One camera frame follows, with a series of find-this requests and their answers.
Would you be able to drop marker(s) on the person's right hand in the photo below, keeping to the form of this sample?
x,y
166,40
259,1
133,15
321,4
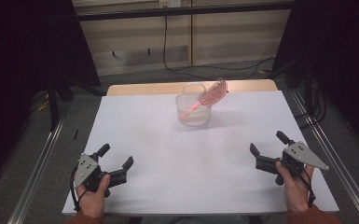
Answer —
x,y
296,194

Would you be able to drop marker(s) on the black metal stand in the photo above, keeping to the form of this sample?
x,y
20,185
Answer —
x,y
53,105
308,87

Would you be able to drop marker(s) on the black crossbar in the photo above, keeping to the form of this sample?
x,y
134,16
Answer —
x,y
183,11

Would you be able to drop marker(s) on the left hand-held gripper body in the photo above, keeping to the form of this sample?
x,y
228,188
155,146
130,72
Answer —
x,y
88,175

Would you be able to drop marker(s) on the white table sheet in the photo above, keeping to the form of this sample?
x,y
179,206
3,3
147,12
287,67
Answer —
x,y
168,174

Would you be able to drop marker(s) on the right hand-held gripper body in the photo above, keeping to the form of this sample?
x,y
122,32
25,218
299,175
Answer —
x,y
301,154

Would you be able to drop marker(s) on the black curtain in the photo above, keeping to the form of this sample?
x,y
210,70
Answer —
x,y
18,62
348,46

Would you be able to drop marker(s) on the person's left hand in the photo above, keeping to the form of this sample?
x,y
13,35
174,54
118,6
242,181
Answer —
x,y
93,203

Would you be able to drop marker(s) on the metal floor rail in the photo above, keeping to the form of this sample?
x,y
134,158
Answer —
x,y
320,134
34,183

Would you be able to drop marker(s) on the clear plastic basket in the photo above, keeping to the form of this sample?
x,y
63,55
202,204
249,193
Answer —
x,y
186,116

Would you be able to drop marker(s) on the pink hairbrush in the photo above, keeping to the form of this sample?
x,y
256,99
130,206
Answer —
x,y
213,93

